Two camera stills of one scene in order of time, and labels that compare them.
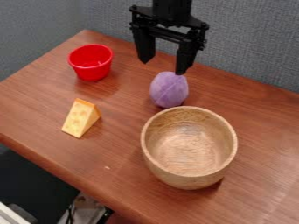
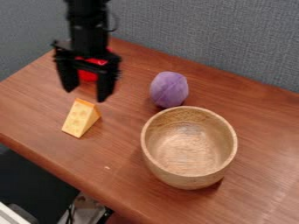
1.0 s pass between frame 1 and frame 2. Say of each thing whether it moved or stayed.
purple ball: stayed
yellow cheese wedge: stayed
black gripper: moved
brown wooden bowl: stayed
